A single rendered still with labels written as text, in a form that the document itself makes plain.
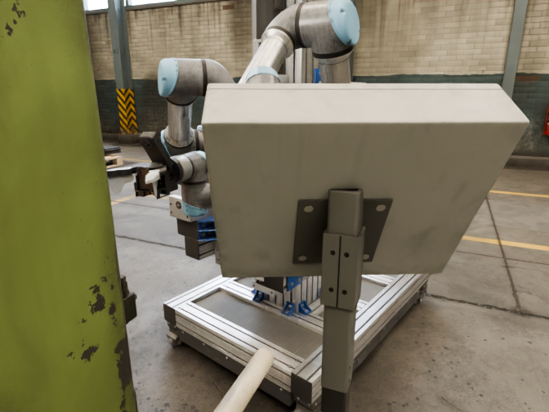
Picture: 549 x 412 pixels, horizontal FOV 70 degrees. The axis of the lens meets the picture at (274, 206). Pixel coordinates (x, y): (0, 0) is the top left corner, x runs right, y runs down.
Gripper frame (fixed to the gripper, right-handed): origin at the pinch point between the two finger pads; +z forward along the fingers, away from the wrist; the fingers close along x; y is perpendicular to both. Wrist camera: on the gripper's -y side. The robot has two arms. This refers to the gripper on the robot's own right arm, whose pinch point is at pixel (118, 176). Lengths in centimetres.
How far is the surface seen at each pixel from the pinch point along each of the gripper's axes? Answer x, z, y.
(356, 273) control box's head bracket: -60, 25, 2
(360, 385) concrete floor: -49, -72, 100
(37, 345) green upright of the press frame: -44, 53, -3
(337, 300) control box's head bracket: -58, 25, 6
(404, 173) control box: -64, 22, -10
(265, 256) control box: -47, 22, 3
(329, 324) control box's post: -57, 25, 10
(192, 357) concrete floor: 27, -60, 100
